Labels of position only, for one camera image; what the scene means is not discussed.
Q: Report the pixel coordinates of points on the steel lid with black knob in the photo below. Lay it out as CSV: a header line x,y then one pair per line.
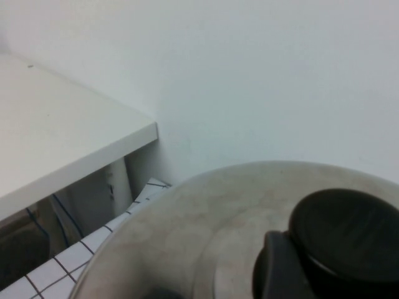
x,y
187,233

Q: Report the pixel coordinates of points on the white side table leg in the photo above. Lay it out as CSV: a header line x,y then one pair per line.
x,y
120,187

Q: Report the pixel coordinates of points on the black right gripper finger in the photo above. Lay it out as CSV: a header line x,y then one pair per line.
x,y
280,277

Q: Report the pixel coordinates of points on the white side table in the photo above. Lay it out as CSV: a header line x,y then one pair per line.
x,y
62,140

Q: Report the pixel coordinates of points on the white black-grid tablecloth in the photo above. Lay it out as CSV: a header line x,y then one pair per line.
x,y
71,258

